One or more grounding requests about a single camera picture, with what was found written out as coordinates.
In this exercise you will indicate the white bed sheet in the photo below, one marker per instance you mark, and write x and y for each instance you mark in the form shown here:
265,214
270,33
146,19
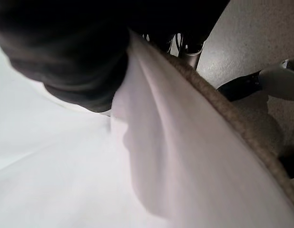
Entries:
47,154

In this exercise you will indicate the white blanket with brown edge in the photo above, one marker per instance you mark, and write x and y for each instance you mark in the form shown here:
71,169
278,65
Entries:
185,142

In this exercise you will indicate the dark robot foot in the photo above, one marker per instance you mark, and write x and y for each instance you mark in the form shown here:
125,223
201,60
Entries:
239,87

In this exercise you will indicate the right robot hand black cloth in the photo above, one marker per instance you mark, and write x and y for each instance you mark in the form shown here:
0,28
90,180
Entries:
66,47

